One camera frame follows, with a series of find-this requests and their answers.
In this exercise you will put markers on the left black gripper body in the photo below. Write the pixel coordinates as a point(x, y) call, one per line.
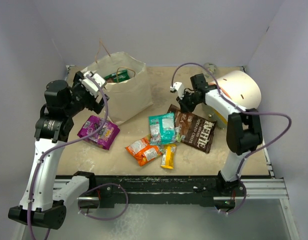
point(81, 96)

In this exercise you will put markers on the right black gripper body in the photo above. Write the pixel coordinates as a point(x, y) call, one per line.
point(189, 100)

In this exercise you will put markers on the green chips bag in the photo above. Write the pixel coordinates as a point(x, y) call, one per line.
point(117, 77)

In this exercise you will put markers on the brown m&m's bag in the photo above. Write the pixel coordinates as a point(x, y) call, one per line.
point(193, 130)

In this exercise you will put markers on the brown paper bag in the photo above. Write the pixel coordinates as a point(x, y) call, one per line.
point(127, 98)

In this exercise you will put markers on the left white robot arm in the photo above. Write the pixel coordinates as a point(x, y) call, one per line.
point(40, 206)

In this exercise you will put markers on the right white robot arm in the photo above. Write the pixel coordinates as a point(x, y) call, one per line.
point(243, 126)

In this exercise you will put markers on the purple candy bag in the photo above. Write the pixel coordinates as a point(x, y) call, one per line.
point(105, 137)

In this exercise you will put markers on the orange snack bag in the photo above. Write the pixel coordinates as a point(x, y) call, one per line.
point(143, 152)

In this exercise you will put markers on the teal snack packet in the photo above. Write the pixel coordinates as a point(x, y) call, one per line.
point(163, 130)

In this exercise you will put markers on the small tape roll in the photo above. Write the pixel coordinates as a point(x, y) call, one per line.
point(210, 67)

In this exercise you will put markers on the yellow snack bar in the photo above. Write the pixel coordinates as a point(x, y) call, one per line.
point(167, 161)

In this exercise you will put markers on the large cylindrical drum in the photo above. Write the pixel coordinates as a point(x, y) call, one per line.
point(241, 88)

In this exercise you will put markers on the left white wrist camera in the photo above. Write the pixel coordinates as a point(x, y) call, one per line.
point(92, 82)

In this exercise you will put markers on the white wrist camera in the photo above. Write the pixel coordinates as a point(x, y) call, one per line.
point(178, 88)
point(92, 82)

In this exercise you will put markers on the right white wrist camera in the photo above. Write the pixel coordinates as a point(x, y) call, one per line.
point(178, 88)

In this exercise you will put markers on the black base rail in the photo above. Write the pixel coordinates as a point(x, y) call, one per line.
point(202, 190)

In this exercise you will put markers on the aluminium frame rail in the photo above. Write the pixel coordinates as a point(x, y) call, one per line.
point(256, 188)

